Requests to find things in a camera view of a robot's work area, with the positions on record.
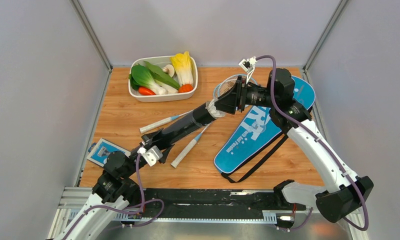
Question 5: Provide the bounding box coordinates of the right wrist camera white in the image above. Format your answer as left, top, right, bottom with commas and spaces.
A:
238, 56, 257, 83

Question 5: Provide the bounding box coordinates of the yellow cabbage toy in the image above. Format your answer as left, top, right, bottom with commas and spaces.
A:
170, 51, 194, 86

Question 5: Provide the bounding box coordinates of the blue racket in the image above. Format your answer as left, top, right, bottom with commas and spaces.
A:
139, 74, 247, 134
171, 74, 257, 168

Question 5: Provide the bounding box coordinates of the blue racket bag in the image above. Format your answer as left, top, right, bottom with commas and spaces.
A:
213, 74, 316, 183

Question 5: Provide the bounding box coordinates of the green leaf vegetable toy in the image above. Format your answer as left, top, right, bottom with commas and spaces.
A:
144, 61, 180, 91

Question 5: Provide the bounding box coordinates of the white shuttlecock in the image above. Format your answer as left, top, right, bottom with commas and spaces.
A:
205, 99, 226, 120

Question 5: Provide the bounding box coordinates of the orange carrot toy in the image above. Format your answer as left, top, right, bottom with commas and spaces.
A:
178, 84, 194, 93

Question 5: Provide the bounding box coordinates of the black shuttlecock tube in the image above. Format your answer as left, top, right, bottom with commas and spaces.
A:
163, 102, 216, 143

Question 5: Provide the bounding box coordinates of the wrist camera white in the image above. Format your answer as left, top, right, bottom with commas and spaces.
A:
137, 146, 163, 167
238, 56, 257, 83

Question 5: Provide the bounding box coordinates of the red pepper toy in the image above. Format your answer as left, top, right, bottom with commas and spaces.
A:
137, 86, 156, 96

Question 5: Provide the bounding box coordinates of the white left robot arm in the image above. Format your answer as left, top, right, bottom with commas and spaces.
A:
55, 129, 176, 240

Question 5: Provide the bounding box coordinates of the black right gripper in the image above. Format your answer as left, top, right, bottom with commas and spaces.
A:
211, 75, 278, 114

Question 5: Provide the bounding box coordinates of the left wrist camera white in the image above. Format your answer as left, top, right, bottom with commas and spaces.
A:
137, 146, 163, 167

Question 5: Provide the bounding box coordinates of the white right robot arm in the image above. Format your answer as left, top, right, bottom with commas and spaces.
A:
214, 68, 374, 229

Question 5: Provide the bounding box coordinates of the blue book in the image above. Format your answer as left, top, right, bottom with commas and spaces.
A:
86, 138, 131, 167

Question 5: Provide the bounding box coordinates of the white rectangular tray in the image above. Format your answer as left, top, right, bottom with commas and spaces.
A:
127, 55, 199, 103

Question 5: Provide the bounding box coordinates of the green bok choy toy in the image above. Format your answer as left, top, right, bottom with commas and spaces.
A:
129, 64, 168, 95

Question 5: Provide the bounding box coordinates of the beige mushroom toy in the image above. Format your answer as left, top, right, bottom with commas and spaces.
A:
162, 64, 175, 78

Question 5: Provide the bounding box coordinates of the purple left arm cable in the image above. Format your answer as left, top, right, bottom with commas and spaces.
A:
60, 152, 165, 240

